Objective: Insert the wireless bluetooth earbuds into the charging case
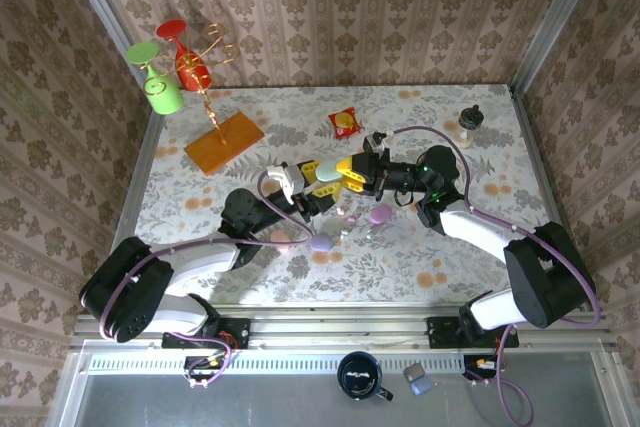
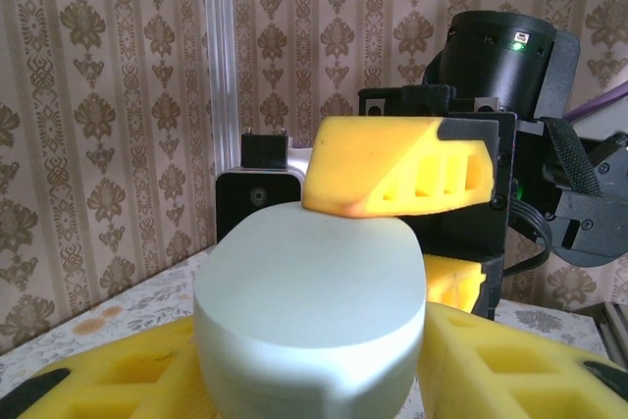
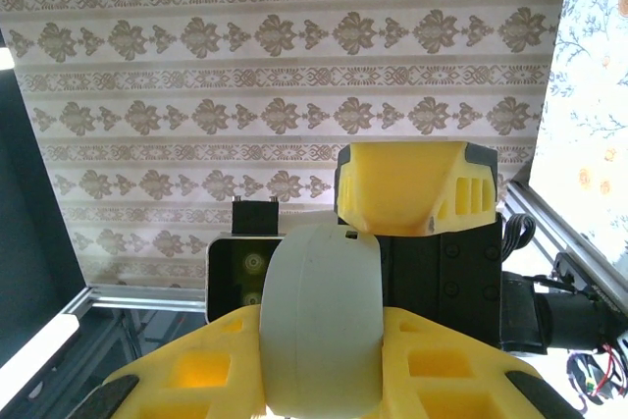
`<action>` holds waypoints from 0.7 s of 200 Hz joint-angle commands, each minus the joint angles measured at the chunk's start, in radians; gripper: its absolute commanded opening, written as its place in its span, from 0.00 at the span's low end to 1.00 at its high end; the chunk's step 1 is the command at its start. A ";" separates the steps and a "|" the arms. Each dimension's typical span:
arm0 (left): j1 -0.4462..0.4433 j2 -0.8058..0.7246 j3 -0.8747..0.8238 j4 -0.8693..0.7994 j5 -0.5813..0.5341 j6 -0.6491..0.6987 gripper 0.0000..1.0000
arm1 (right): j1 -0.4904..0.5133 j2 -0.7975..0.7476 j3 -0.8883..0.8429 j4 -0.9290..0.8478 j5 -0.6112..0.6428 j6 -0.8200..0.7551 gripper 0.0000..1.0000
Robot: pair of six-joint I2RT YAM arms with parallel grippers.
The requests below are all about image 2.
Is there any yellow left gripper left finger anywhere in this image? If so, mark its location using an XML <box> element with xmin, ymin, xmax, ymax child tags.
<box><xmin>0</xmin><ymin>315</ymin><xmax>232</xmax><ymax>419</ymax></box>

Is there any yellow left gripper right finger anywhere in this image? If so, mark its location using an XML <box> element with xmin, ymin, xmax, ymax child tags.
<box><xmin>416</xmin><ymin>303</ymin><xmax>628</xmax><ymax>419</ymax></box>

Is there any thin black cable loop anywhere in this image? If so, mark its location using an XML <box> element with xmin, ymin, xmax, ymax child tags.
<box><xmin>509</xmin><ymin>183</ymin><xmax>555</xmax><ymax>276</ymax></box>

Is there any aluminium side rail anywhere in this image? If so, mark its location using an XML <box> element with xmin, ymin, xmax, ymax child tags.
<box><xmin>602</xmin><ymin>299</ymin><xmax>628</xmax><ymax>371</ymax></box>

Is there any aluminium frame post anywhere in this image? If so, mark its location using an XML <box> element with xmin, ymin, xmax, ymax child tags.
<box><xmin>203</xmin><ymin>0</ymin><xmax>241</xmax><ymax>180</ymax></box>

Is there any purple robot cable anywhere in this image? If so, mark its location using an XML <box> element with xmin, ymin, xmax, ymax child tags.
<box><xmin>563</xmin><ymin>84</ymin><xmax>628</xmax><ymax>121</ymax></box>

